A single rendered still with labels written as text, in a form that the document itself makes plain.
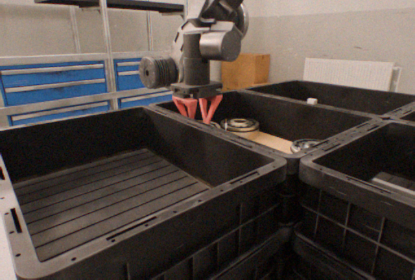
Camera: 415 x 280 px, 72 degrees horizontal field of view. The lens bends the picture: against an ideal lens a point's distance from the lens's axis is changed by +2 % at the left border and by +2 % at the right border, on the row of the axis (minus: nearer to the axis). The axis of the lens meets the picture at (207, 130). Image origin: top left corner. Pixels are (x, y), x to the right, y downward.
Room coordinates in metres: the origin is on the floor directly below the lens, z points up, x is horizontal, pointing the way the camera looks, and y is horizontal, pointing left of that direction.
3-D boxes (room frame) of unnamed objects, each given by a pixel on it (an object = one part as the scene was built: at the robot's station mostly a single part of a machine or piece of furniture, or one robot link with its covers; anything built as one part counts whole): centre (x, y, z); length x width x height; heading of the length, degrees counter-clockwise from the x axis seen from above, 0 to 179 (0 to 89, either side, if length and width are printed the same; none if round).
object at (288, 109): (0.58, -0.10, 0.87); 0.40 x 0.30 x 0.11; 40
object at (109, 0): (2.73, 0.79, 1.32); 1.20 x 0.45 x 0.06; 134
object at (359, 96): (0.77, -0.33, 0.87); 0.40 x 0.30 x 0.11; 40
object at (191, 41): (0.61, 0.02, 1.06); 0.07 x 0.06 x 0.07; 44
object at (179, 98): (0.61, 0.03, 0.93); 0.07 x 0.07 x 0.09; 40
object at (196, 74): (0.62, 0.02, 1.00); 0.10 x 0.07 x 0.07; 130
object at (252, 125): (0.71, -0.09, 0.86); 0.10 x 0.10 x 0.01
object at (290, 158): (0.58, -0.10, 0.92); 0.40 x 0.30 x 0.02; 40
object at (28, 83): (2.12, 1.10, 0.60); 0.72 x 0.03 x 0.56; 134
